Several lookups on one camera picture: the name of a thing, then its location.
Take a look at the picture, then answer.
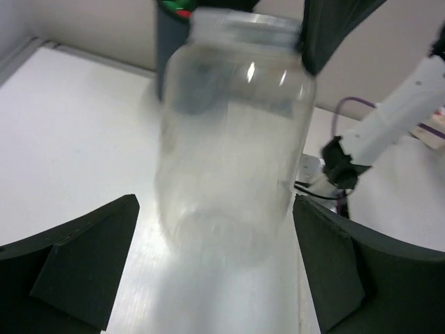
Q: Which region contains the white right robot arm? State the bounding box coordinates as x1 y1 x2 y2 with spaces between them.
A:
295 1 444 200

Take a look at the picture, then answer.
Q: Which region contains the metal base mounting plate right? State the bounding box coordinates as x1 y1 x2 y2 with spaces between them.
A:
296 154 347 214

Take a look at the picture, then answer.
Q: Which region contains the dark grey waste bin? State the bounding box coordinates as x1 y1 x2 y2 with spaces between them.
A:
154 0 195 102

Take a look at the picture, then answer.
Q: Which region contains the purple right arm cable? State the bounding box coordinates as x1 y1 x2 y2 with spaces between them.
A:
332 96 378 140

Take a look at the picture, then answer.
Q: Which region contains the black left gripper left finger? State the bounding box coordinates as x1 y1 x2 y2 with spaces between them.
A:
1 194 140 333

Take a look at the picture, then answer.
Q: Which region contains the clear plastic wide jar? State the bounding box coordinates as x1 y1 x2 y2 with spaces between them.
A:
156 8 316 263

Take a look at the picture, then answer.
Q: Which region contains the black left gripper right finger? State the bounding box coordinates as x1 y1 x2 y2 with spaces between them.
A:
293 196 444 333

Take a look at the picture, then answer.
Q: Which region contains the black cable at base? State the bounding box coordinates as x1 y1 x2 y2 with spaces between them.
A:
294 180 341 201

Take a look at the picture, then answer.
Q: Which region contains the green plastic soda bottle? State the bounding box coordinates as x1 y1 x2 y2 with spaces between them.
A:
161 0 197 18

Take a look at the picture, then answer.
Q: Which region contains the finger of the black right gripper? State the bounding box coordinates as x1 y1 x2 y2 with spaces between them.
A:
298 0 385 76

